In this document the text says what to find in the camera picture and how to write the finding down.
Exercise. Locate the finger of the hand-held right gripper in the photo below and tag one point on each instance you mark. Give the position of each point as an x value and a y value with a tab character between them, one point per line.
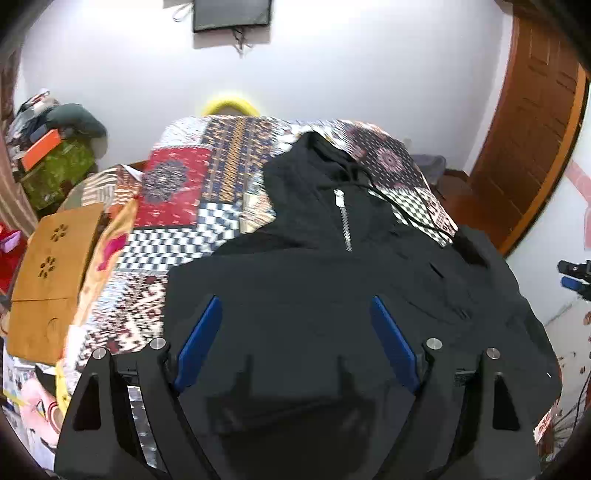
575	268
570	283

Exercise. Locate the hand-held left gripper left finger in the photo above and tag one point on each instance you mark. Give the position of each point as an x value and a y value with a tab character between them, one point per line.
198	344

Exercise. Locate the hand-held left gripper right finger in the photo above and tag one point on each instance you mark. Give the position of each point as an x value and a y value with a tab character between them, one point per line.
392	344

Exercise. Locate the black zip hoodie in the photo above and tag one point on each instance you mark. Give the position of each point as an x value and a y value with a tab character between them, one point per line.
304	258

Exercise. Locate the yellow floral cloth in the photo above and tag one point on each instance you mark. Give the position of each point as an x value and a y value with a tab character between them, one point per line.
108	249

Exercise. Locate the brown wooden door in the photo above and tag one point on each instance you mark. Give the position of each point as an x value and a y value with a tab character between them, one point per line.
531	129

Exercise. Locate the patchwork printed blanket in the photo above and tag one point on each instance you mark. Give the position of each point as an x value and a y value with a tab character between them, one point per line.
194	184

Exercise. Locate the pale printed bedsheet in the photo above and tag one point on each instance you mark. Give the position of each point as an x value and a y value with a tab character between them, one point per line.
27	401

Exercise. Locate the red bag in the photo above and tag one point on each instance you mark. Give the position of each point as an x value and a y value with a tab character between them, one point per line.
10	258

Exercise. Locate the yellow round headboard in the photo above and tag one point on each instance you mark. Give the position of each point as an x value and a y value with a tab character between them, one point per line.
229	104

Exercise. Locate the orange box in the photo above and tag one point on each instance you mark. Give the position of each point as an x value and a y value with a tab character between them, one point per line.
41	147

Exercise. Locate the grey soft cushion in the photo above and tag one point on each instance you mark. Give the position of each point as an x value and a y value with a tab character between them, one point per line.
78	120

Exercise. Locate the pink wall sticker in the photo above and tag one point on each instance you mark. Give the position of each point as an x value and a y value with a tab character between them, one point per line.
579	182

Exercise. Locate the wall-mounted black screen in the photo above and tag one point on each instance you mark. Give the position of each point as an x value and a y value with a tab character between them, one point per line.
232	14

